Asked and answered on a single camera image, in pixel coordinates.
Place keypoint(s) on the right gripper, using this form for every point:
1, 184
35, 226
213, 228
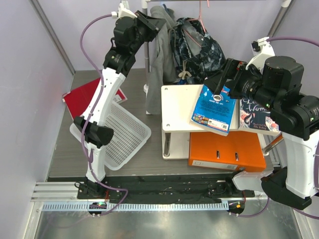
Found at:
237, 68

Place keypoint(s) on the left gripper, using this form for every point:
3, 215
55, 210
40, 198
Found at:
151, 24

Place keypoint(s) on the dark floral shorts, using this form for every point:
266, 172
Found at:
197, 57

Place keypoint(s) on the pink wire hanger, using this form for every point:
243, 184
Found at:
199, 19

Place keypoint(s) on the grey shorts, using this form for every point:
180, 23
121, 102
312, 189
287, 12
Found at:
162, 67

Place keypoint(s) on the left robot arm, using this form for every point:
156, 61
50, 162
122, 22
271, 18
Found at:
131, 31

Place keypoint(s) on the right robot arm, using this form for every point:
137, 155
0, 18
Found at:
277, 88

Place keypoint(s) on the blue paperback book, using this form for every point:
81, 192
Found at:
215, 113

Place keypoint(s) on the white two-tier shelf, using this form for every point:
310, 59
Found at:
177, 105

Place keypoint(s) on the floral Little Women book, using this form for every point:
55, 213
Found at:
254, 118

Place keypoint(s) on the orange binder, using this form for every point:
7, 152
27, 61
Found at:
237, 151

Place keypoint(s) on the white plastic basket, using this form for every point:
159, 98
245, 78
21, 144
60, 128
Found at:
130, 135

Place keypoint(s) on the red notebook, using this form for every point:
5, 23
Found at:
79, 99

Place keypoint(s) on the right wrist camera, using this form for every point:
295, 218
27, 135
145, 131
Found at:
262, 51

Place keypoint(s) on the white cable duct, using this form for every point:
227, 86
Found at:
100, 206

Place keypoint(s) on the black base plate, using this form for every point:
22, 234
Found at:
163, 189

